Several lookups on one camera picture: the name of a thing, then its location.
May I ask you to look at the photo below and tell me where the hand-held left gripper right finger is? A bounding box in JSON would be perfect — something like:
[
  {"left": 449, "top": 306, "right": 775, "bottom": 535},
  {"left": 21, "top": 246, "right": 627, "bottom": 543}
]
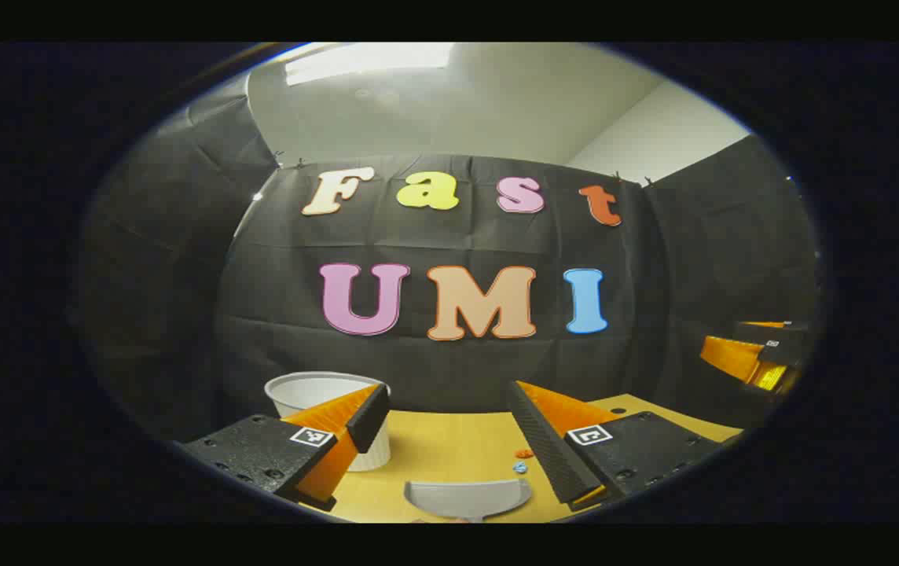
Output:
[{"left": 508, "top": 380, "right": 722, "bottom": 513}]

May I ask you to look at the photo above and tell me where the yellow wooden desktop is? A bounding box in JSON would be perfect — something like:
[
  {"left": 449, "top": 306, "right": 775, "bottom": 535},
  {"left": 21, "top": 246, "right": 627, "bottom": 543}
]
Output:
[{"left": 304, "top": 393, "right": 745, "bottom": 524}]

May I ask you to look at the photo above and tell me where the grey dustpan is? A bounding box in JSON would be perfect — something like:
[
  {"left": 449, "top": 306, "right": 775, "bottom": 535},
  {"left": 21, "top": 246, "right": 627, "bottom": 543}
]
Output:
[{"left": 403, "top": 478, "right": 534, "bottom": 524}]

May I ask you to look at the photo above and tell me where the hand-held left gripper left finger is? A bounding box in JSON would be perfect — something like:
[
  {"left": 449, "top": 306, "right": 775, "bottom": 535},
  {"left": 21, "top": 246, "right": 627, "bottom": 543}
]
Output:
[{"left": 182, "top": 383, "right": 392, "bottom": 513}]

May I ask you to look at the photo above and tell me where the white garbage bin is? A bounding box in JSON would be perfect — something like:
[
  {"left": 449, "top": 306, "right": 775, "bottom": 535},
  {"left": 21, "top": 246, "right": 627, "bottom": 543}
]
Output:
[{"left": 264, "top": 371, "right": 392, "bottom": 472}]

